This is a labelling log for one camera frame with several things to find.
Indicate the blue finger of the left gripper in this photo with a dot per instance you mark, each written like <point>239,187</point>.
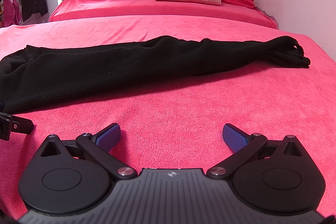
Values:
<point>10,123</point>

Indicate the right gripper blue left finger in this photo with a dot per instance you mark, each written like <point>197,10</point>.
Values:
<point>96,148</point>

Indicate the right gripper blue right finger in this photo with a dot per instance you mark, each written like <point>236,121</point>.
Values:
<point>246,148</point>

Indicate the black knit pants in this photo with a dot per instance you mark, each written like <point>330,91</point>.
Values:
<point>36,77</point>

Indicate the red blanket on near bed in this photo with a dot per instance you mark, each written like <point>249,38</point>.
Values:
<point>178,123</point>

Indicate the hanging magenta garment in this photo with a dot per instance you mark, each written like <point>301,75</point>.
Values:
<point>11,13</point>

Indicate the red covered far bed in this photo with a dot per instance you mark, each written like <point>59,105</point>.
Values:
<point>77,9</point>

